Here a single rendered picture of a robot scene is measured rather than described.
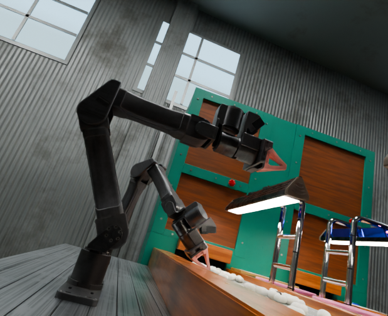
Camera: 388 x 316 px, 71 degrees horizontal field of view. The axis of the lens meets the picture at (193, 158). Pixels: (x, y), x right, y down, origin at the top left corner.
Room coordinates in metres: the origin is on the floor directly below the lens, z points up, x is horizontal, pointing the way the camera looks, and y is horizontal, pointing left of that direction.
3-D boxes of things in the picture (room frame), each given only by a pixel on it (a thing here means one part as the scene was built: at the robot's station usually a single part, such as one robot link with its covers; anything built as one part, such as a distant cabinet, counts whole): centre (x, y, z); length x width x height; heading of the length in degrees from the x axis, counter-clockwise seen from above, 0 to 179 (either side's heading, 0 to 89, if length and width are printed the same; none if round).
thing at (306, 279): (1.64, -0.87, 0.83); 0.30 x 0.06 x 0.07; 97
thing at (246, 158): (0.66, -0.13, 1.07); 0.10 x 0.07 x 0.07; 10
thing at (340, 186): (1.90, -0.53, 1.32); 1.36 x 0.55 x 0.95; 97
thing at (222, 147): (0.65, -0.07, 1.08); 0.07 x 0.06 x 0.07; 100
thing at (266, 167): (0.69, -0.20, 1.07); 0.09 x 0.07 x 0.07; 100
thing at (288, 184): (1.13, -0.31, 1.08); 0.62 x 0.08 x 0.07; 7
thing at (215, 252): (1.56, -0.20, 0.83); 0.30 x 0.06 x 0.07; 97
